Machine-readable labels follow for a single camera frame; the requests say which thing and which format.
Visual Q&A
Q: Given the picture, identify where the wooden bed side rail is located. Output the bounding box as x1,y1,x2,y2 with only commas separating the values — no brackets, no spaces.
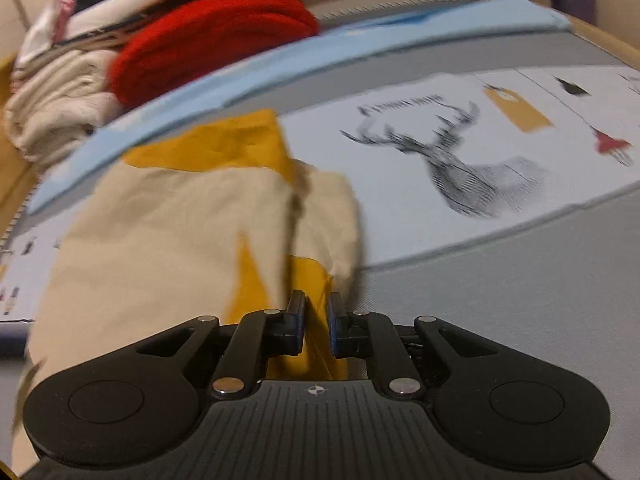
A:
565,10,640,72

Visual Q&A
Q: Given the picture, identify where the cream fleece folded blanket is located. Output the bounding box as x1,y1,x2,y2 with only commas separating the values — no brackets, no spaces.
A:
5,52,132,171

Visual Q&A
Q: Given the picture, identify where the grey printed bed cover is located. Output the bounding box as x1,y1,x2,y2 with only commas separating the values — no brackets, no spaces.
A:
0,10,640,411

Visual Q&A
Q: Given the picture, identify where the wooden headboard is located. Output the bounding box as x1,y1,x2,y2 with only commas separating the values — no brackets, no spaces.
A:
0,55,37,241

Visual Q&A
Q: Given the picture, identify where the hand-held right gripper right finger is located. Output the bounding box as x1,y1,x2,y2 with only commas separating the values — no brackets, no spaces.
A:
327,291,501,401

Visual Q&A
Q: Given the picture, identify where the white folded quilt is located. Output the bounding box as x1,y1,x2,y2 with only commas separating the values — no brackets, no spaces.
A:
15,0,237,63

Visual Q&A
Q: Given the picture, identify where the light blue mat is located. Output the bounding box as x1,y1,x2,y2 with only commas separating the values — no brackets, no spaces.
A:
30,0,572,213

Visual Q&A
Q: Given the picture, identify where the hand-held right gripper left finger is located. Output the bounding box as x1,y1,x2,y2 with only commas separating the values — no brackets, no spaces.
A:
136,290,307,400

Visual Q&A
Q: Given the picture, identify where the beige and yellow hooded jacket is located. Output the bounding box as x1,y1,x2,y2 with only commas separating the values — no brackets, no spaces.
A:
12,107,370,476

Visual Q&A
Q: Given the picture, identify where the red folded blanket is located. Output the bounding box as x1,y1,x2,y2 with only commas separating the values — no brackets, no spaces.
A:
107,0,321,111

